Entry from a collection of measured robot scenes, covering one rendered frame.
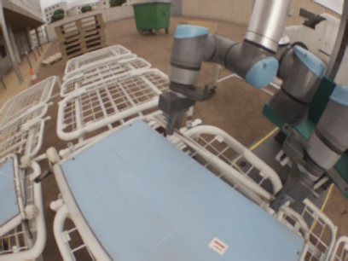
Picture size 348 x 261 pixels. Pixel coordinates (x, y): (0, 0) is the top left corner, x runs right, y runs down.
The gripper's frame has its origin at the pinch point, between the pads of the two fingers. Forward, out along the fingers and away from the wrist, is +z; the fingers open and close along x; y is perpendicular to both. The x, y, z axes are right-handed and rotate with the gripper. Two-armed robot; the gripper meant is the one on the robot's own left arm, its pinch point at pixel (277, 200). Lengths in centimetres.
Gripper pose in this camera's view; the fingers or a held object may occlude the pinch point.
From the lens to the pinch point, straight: 48.3
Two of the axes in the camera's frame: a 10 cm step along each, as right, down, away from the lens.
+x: 6.9, -3.3, 6.5
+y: 7.1, 5.0, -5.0
